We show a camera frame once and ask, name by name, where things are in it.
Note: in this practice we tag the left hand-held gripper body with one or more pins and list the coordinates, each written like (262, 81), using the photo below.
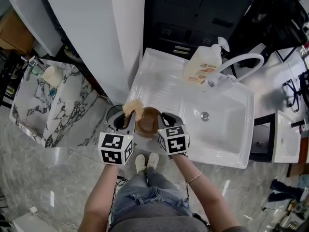
(113, 149)

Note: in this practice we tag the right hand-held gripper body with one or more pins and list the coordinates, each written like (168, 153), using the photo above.
(174, 140)

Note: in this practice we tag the brown bowl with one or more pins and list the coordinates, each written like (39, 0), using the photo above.
(147, 126)

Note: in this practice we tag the beige scrubbing sponge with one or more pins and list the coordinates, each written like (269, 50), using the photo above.
(132, 107)

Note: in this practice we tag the person's left forearm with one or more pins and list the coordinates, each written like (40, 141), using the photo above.
(101, 197)

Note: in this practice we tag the person's right forearm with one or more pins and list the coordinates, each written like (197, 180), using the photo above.
(202, 194)

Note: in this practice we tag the person's right white shoe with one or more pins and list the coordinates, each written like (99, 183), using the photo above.
(153, 160)

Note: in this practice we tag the person's white shoe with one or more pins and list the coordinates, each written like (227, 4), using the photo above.
(153, 160)
(140, 163)

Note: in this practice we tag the person's left white shoe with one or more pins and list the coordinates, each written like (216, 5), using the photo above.
(140, 163)

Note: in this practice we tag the metal sink drain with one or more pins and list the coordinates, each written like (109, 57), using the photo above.
(205, 116)

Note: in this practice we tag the white sink basin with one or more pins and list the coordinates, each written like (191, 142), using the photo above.
(217, 134)

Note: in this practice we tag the marble vanity counter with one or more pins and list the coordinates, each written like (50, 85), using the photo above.
(70, 110)

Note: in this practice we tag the person's blue jeans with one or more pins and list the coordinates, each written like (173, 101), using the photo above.
(149, 194)

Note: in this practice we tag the pump soap bottle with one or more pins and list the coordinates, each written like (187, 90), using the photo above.
(202, 68)

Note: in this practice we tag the teal round object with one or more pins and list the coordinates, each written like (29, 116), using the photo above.
(52, 92)

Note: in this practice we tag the person's grey shirt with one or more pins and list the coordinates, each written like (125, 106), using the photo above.
(157, 219)

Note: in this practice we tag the cream cup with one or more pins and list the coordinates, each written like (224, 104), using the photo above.
(51, 76)

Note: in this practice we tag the white curved faucet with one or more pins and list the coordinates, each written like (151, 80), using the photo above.
(243, 58)

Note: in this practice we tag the black cabinet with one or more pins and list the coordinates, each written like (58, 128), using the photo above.
(198, 16)

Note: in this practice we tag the small white sink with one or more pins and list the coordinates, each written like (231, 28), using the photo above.
(286, 139)

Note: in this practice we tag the black office chair base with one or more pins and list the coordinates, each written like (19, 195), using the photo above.
(295, 91)

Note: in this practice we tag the cardboard box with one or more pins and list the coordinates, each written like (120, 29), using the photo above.
(14, 35)

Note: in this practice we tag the black stand frame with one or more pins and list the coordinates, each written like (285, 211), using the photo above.
(262, 139)

